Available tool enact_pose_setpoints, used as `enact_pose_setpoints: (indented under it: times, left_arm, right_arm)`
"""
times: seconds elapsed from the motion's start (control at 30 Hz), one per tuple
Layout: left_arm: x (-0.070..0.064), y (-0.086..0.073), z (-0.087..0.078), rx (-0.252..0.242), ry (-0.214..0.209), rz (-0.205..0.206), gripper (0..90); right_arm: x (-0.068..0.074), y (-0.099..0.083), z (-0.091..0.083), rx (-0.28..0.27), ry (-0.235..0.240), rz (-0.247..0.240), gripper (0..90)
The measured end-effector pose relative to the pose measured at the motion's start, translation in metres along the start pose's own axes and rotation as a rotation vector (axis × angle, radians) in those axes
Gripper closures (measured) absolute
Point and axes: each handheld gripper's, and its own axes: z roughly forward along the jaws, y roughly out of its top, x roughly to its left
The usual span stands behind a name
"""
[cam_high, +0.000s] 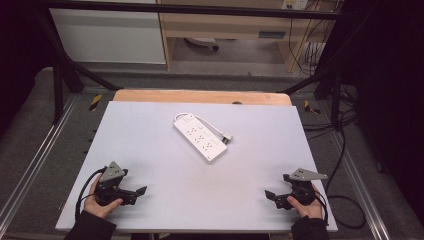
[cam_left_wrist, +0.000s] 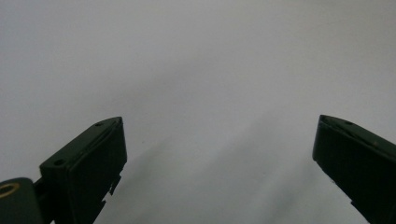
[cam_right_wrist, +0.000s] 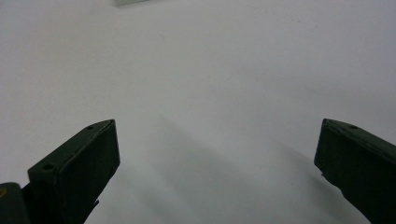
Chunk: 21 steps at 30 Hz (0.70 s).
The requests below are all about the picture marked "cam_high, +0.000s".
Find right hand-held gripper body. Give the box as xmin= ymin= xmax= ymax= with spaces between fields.
xmin=282 ymin=167 xmax=329 ymax=206

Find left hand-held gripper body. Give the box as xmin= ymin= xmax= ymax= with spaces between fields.
xmin=94 ymin=161 xmax=138 ymax=207

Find person's right hand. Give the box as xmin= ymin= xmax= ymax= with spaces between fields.
xmin=286 ymin=185 xmax=324 ymax=220

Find person's left hand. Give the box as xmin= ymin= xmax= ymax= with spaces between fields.
xmin=82 ymin=174 xmax=125 ymax=220

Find white power strip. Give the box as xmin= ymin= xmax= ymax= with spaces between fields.
xmin=172 ymin=113 xmax=229 ymax=164

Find wooden table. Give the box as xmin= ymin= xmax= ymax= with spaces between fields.
xmin=112 ymin=88 xmax=293 ymax=107

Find black curtain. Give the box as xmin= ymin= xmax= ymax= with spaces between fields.
xmin=328 ymin=0 xmax=424 ymax=228
xmin=0 ymin=0 xmax=58 ymax=138

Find white cabinet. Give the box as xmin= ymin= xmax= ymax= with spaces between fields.
xmin=49 ymin=0 xmax=167 ymax=65

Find office chair base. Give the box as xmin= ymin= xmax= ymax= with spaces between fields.
xmin=184 ymin=37 xmax=221 ymax=52

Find light wooden desk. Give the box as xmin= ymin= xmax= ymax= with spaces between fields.
xmin=156 ymin=0 xmax=343 ymax=74

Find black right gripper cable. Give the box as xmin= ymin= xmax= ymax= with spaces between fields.
xmin=311 ymin=187 xmax=331 ymax=226

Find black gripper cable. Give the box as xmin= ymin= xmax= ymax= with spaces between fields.
xmin=74 ymin=167 xmax=108 ymax=221
xmin=311 ymin=187 xmax=331 ymax=226

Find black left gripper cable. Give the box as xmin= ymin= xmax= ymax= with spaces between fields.
xmin=74 ymin=167 xmax=108 ymax=221

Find black floor cable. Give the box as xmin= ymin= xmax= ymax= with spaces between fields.
xmin=301 ymin=84 xmax=367 ymax=230

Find aluminium rail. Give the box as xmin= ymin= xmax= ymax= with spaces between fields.
xmin=0 ymin=94 xmax=81 ymax=221
xmin=329 ymin=131 xmax=392 ymax=240

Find hanging black cables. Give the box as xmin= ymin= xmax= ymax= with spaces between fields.
xmin=287 ymin=0 xmax=344 ymax=77

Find black metal frame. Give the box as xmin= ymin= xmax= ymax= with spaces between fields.
xmin=31 ymin=0 xmax=351 ymax=125

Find white wall socket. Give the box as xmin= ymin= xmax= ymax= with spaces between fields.
xmin=280 ymin=0 xmax=309 ymax=11

